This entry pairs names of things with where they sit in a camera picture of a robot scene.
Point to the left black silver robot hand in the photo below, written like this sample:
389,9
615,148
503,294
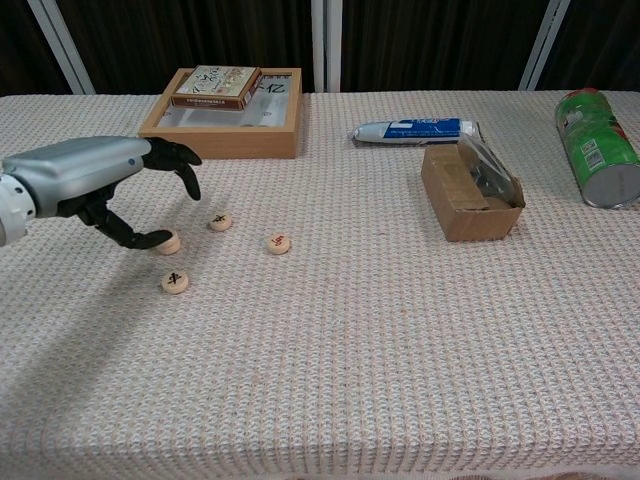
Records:
80,170

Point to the wooden chess piece red character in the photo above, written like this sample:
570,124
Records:
278,243
170,252
175,243

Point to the wooden chess piece black character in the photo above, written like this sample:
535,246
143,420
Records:
175,282
220,221

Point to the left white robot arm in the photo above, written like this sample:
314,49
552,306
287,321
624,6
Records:
12,215

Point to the dark pleated curtain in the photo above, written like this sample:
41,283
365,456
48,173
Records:
440,45
200,40
20,45
600,45

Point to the brown calligraphy card box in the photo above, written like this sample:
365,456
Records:
215,82

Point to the beige woven tablecloth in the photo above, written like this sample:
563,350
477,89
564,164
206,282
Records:
350,350

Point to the blue white toothpaste tube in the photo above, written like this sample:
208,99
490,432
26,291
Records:
420,129

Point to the open brown cardboard box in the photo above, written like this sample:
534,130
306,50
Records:
470,220

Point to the clear plastic bag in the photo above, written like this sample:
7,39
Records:
492,175

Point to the green chip can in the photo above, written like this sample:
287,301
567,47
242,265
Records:
595,145

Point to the white frame post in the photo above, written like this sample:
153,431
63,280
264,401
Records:
318,45
62,47
545,45

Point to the square wooden frame tray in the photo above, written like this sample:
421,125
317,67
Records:
220,145

